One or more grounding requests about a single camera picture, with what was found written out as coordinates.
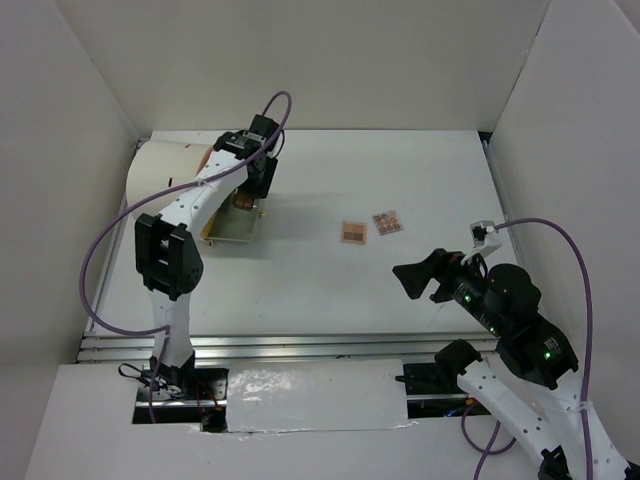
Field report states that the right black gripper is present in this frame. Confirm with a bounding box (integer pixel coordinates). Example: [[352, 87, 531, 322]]
[[391, 243, 505, 333]]

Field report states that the colourful small eyeshadow palette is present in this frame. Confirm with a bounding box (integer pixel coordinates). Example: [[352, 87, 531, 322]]
[[372, 210, 403, 236]]

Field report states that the square pink blush palette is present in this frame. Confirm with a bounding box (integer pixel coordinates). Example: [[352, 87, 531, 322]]
[[340, 221, 367, 245]]

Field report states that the long brown eyeshadow palette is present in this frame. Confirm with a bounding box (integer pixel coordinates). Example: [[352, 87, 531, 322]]
[[232, 189, 255, 211]]

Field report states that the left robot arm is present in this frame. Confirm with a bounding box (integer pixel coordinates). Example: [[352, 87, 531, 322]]
[[134, 114, 283, 399]]

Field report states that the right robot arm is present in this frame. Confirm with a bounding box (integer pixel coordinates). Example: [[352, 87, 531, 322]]
[[392, 249, 639, 479]]

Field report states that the white cylindrical drawer cabinet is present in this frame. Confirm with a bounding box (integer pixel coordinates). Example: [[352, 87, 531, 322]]
[[125, 140, 212, 206]]

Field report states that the white cover plate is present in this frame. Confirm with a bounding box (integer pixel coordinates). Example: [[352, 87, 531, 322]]
[[226, 359, 409, 433]]

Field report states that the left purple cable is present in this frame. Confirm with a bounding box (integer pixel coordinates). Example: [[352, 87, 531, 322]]
[[79, 91, 294, 421]]

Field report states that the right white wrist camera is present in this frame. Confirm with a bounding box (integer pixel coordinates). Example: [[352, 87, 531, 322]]
[[461, 220, 502, 265]]

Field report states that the aluminium rail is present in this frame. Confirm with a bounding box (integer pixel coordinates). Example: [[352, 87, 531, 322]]
[[76, 332, 497, 365]]

